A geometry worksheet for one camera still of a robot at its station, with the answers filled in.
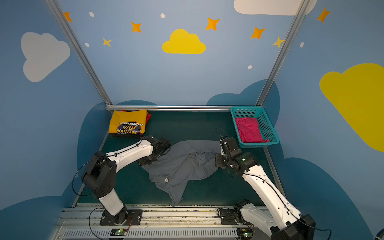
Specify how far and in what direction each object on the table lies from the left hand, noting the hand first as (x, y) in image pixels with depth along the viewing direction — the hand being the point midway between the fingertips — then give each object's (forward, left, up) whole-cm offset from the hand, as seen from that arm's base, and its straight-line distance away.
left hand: (147, 161), depth 86 cm
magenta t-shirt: (+29, -68, -4) cm, 74 cm away
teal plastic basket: (+28, -79, -1) cm, 84 cm away
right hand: (-1, -42, +10) cm, 43 cm away
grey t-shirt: (+3, -22, -6) cm, 23 cm away
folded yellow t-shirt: (+30, +20, +1) cm, 36 cm away
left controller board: (-33, +9, -8) cm, 36 cm away
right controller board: (-33, -53, -8) cm, 63 cm away
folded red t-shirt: (+39, +9, -4) cm, 40 cm away
